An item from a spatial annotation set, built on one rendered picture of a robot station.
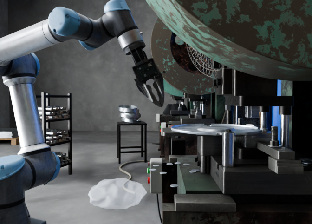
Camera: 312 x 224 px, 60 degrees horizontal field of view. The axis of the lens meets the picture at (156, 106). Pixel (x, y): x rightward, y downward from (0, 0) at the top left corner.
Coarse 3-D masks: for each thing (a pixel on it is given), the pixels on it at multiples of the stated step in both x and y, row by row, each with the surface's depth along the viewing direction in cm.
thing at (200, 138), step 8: (168, 128) 93; (200, 136) 86; (208, 136) 84; (216, 136) 82; (240, 136) 82; (200, 144) 86; (208, 144) 84; (216, 144) 84; (200, 152) 86; (208, 152) 84; (216, 152) 84; (200, 160) 86; (208, 160) 84; (200, 168) 86; (208, 168) 84
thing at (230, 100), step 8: (232, 96) 87; (240, 96) 79; (248, 96) 78; (256, 96) 78; (264, 96) 78; (272, 96) 78; (280, 96) 78; (288, 96) 78; (232, 104) 87; (240, 104) 79; (248, 104) 78; (256, 104) 78; (264, 104) 78; (272, 104) 78; (280, 104) 78; (288, 104) 78; (280, 112) 79; (288, 112) 78
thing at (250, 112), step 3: (246, 108) 88; (249, 108) 87; (252, 108) 86; (255, 108) 86; (258, 108) 86; (246, 111) 88; (249, 111) 87; (252, 111) 86; (255, 111) 86; (258, 111) 86; (246, 114) 88; (249, 114) 87; (252, 114) 86; (255, 114) 86; (258, 114) 86; (249, 117) 87; (252, 117) 86; (255, 117) 86; (258, 117) 86
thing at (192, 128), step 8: (176, 128) 91; (184, 128) 91; (192, 128) 91; (200, 128) 86; (208, 128) 86; (216, 128) 86; (224, 128) 86; (232, 128) 86; (240, 128) 91; (248, 128) 91; (256, 128) 90
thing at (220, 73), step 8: (224, 72) 83; (232, 72) 83; (240, 72) 81; (216, 80) 86; (224, 80) 83; (232, 80) 83; (240, 80) 81; (248, 80) 81; (256, 80) 81; (264, 80) 80; (272, 80) 80; (216, 88) 92; (224, 88) 83; (232, 88) 83; (240, 88) 81; (248, 88) 81; (256, 88) 81; (264, 88) 81; (272, 88) 80; (224, 96) 94
